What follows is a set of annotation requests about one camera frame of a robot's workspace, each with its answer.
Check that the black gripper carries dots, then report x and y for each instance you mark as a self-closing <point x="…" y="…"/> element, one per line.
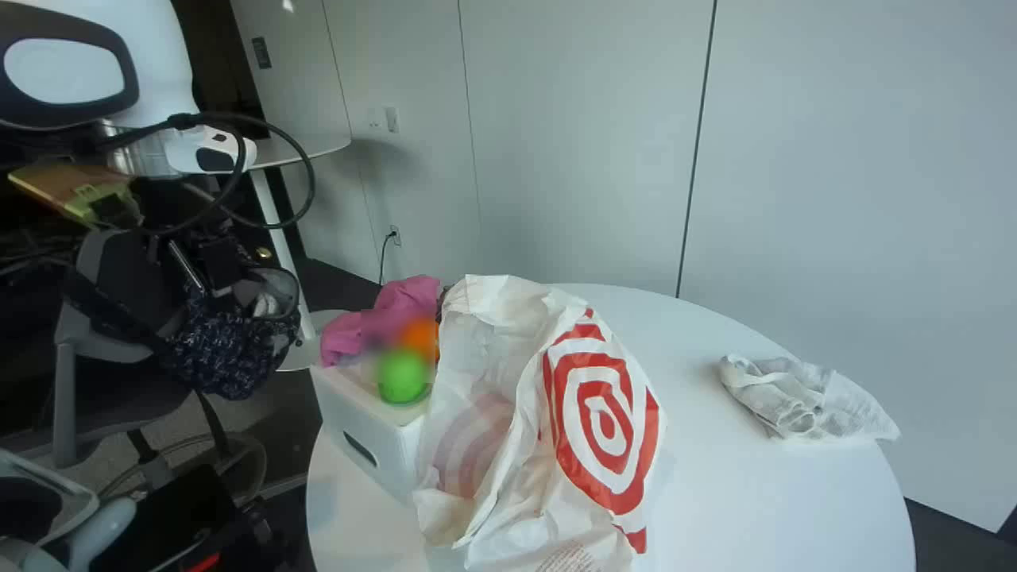
<point x="210" y="265"/>

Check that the pink cloth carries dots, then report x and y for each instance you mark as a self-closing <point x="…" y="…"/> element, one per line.
<point x="369" y="320"/>

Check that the green apple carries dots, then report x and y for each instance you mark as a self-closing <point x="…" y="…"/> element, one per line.
<point x="402" y="376"/>

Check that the orange fruit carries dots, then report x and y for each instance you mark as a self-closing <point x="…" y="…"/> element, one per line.
<point x="420" y="339"/>

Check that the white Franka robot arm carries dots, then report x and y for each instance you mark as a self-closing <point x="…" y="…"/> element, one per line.
<point x="160" y="51"/>

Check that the white plastic basket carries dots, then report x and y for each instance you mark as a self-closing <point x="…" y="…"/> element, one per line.
<point x="369" y="424"/>

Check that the dark patterned bag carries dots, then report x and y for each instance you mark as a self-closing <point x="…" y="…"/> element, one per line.
<point x="228" y="352"/>

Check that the grey office chair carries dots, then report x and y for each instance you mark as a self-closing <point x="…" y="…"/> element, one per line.
<point x="115" y="275"/>

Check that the white side table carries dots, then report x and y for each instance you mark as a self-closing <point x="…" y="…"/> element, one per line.
<point x="307" y="148"/>

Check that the white grey machine housing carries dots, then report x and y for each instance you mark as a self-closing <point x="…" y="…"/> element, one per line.
<point x="44" y="508"/>

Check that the white plastic bag red rings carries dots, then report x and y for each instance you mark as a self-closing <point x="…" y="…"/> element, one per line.
<point x="594" y="424"/>

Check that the crumpled white plastic wrap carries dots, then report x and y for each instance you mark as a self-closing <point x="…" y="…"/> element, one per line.
<point x="795" y="398"/>

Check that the dark wall switch plate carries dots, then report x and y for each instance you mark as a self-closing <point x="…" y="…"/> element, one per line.
<point x="262" y="51"/>

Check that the white wall outlet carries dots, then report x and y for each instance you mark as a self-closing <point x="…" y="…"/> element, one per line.
<point x="390" y="120"/>

